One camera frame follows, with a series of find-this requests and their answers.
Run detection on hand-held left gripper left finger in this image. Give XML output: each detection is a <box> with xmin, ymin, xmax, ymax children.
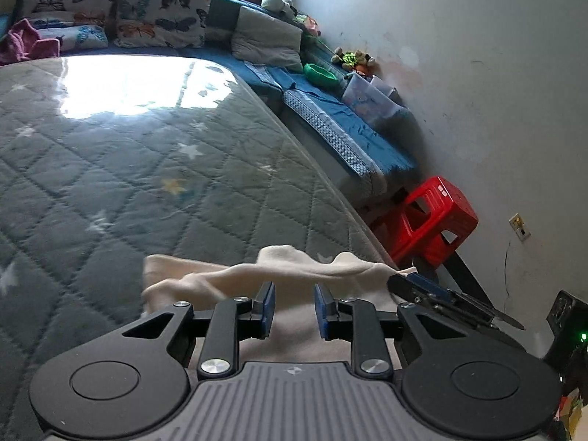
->
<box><xmin>122</xmin><ymin>282</ymin><xmax>277</xmax><ymax>380</ymax></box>

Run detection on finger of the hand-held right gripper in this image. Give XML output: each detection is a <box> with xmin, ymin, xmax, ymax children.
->
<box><xmin>387</xmin><ymin>276</ymin><xmax>526</xmax><ymax>331</ymax></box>
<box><xmin>406</xmin><ymin>273</ymin><xmax>498</xmax><ymax>325</ymax></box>

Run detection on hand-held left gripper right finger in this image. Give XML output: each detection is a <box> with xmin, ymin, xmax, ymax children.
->
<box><xmin>313</xmin><ymin>283</ymin><xmax>472</xmax><ymax>380</ymax></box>

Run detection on cream knit garment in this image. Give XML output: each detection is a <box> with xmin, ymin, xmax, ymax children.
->
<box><xmin>141</xmin><ymin>244</ymin><xmax>420</xmax><ymax>365</ymax></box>

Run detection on red plastic stool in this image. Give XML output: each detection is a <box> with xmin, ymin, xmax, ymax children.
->
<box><xmin>367</xmin><ymin>176</ymin><xmax>479</xmax><ymax>270</ymax></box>

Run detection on blue corner sofa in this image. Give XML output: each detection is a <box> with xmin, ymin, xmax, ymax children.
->
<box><xmin>0</xmin><ymin>0</ymin><xmax>420</xmax><ymax>205</ymax></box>

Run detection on grey quilted star-print mat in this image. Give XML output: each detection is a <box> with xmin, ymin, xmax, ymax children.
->
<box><xmin>0</xmin><ymin>53</ymin><xmax>401</xmax><ymax>441</ymax></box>

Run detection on clear plastic storage box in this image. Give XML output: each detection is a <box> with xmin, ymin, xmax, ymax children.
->
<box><xmin>342</xmin><ymin>73</ymin><xmax>410</xmax><ymax>126</ymax></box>

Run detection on green plastic basin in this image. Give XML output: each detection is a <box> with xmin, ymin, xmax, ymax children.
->
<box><xmin>303</xmin><ymin>63</ymin><xmax>341</xmax><ymax>89</ymax></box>

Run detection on brown and green plush toys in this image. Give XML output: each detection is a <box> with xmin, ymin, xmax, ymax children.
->
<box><xmin>331</xmin><ymin>47</ymin><xmax>378</xmax><ymax>77</ymax></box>

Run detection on grey cushion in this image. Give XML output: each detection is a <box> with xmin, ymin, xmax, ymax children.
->
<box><xmin>230</xmin><ymin>6</ymin><xmax>305</xmax><ymax>73</ymax></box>

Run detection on green and orange toy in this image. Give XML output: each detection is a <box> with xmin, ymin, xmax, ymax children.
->
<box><xmin>294</xmin><ymin>14</ymin><xmax>321</xmax><ymax>38</ymax></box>

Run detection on large butterfly print cushion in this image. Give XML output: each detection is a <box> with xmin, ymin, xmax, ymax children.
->
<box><xmin>112</xmin><ymin>0</ymin><xmax>217</xmax><ymax>50</ymax></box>

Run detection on pink cloth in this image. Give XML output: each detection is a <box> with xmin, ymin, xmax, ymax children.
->
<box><xmin>0</xmin><ymin>19</ymin><xmax>61</xmax><ymax>66</ymax></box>

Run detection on white wall outlet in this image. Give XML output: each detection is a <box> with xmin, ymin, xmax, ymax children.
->
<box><xmin>509</xmin><ymin>214</ymin><xmax>532</xmax><ymax>241</ymax></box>

